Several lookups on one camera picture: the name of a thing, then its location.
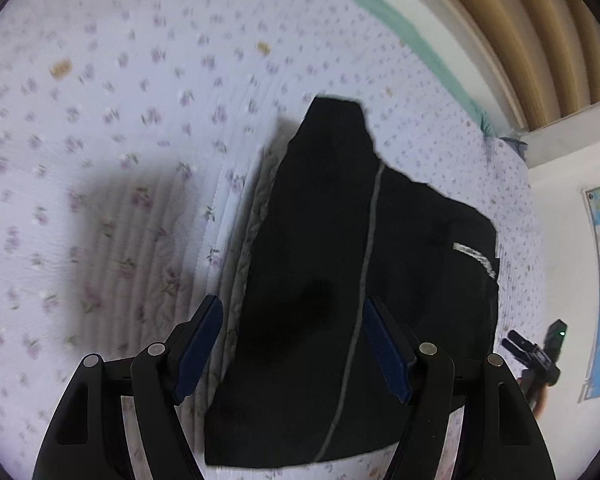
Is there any green bed sheet edge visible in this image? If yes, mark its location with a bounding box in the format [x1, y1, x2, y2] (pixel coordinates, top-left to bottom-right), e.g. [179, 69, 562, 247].
[353, 0, 496, 138]

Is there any right hand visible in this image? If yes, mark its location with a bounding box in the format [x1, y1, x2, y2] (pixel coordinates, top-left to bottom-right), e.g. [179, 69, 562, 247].
[517, 377, 548, 419]

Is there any black hooded jacket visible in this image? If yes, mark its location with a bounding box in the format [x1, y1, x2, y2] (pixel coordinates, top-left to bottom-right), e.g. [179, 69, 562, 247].
[204, 98, 498, 469]

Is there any floral quilted bed cover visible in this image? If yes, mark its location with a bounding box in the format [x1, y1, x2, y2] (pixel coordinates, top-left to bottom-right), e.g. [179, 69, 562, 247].
[0, 0, 546, 479]

